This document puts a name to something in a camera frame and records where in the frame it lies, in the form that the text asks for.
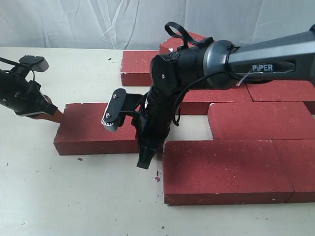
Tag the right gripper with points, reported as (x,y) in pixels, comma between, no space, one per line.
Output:
(153,124)

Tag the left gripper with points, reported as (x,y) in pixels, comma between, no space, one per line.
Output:
(26,99)

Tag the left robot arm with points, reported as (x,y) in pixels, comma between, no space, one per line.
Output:
(25,98)

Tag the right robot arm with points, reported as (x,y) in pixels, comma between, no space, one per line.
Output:
(213,65)

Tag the right row red brick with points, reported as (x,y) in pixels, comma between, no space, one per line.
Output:
(284,91)

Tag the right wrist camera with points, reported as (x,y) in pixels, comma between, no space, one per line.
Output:
(113,116)

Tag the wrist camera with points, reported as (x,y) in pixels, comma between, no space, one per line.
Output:
(113,116)
(36,63)

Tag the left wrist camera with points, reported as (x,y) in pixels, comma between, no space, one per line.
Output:
(36,63)

